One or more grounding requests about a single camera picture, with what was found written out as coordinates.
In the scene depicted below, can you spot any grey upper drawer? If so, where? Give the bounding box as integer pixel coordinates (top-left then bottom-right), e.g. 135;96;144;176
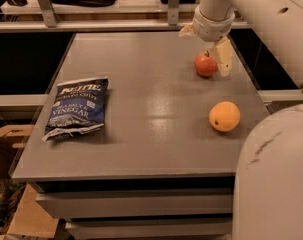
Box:
36;189;233;219

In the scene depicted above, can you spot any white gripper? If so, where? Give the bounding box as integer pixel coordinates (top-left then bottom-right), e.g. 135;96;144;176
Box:
179;6;235;77

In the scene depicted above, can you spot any metal frame post middle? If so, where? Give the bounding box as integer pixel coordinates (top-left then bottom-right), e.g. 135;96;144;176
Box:
167;0;179;26

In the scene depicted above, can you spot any blue chip bag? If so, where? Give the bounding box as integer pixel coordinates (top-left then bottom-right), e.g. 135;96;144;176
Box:
42;77;109;141

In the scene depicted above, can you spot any metal frame post left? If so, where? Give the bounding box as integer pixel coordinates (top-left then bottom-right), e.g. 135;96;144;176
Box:
37;0;57;28

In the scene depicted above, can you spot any grey lower drawer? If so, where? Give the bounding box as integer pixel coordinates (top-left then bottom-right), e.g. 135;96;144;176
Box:
66;218;232;240

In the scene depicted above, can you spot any grey drawer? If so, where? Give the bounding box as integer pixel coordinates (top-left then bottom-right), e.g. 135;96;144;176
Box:
36;189;233;219
66;218;232;240

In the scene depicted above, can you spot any black computer mouse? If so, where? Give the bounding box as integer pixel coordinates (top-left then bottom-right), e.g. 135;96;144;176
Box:
7;0;28;7

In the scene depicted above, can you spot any red apple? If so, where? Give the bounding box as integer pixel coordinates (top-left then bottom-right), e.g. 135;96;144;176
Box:
194;50;218;77

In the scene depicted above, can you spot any orange fruit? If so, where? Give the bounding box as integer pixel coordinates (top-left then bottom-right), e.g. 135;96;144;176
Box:
209;101;241;132

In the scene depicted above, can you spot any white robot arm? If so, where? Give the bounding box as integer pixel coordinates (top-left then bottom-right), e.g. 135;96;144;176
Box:
189;0;303;240

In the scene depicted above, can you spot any cardboard box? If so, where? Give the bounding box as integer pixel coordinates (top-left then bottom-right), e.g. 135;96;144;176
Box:
0;125;58;240

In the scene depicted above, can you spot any metal frame post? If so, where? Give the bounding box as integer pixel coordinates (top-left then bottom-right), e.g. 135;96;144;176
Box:
37;0;57;28
167;0;179;26

